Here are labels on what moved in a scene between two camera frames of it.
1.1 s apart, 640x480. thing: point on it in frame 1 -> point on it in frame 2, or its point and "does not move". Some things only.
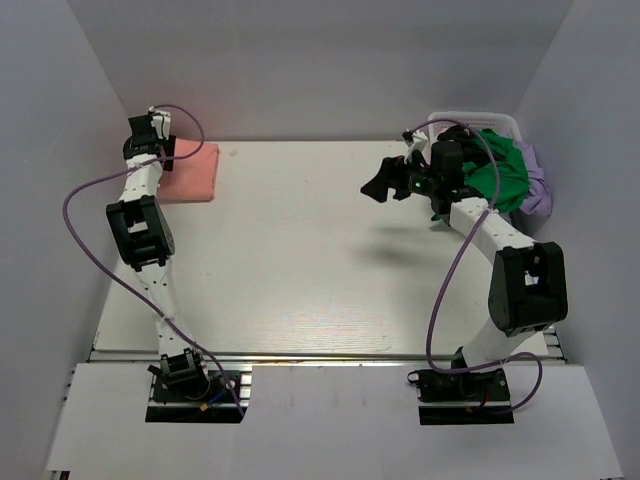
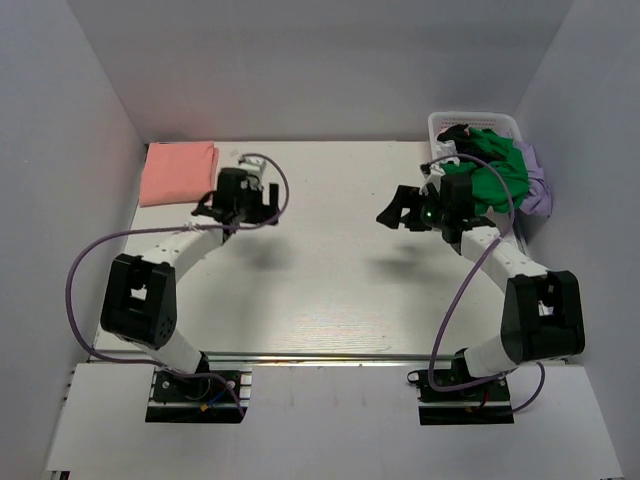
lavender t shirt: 538,199 does not move
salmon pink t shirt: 191,178 does not move
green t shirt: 503,181 does not move
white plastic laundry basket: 504,122 does not move
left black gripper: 170,146 -> 264,212
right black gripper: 391,175 -> 407,197
